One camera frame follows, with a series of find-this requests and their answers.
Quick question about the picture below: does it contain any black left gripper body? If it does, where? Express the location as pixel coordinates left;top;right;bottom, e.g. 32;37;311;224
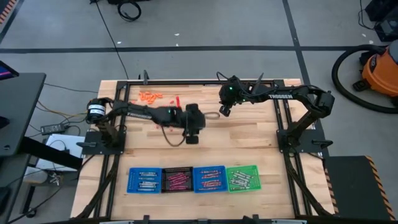
178;107;207;136

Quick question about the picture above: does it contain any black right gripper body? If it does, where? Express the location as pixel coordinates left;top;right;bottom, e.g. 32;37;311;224
218;76;250;107

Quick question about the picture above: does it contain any blue plastic basket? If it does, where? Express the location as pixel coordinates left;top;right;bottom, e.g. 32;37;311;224
192;165;229;194
126;167;163;195

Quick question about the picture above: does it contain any black plastic basket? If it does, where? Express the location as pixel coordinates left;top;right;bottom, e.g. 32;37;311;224
160;166;194;194

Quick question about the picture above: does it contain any green plastic basket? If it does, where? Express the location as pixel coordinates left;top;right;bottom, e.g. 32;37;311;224
225;164;262;193

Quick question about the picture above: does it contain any orange shop vacuum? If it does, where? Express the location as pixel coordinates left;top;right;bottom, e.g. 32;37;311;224
331;44;398;114
353;39;398;99

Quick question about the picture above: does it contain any white box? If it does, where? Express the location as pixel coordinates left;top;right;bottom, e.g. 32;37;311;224
35;133;85;172

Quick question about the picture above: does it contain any black power adapter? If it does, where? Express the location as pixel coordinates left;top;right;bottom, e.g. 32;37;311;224
40;123;67;136

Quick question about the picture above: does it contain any black striped platform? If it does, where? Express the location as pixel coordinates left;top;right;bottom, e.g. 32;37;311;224
322;154;398;222

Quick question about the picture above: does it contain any black equipment case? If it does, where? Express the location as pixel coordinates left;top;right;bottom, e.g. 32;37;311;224
364;0;398;43

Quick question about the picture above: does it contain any black desk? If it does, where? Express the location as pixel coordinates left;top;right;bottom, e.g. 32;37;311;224
0;72;47;157

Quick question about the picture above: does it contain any monitor screen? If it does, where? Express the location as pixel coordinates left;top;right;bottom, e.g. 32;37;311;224
0;60;20;81

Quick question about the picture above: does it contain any striped floor mat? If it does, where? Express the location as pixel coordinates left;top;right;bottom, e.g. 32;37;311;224
0;0;17;25

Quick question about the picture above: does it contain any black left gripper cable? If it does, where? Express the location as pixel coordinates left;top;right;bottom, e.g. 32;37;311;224
160;111;221;147

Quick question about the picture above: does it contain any black aluminium table frame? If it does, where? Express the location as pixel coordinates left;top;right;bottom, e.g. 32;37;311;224
74;79;335;224

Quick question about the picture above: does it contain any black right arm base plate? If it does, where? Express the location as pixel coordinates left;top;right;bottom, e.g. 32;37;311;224
276;127;333;154

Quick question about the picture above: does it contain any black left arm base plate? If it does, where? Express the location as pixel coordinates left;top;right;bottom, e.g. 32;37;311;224
81;130;127;156

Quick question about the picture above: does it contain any black floor cable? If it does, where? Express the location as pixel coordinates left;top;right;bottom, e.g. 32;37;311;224
93;0;130;80

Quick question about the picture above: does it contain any coiled black cable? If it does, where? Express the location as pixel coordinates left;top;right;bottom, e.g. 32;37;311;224
116;0;142;22

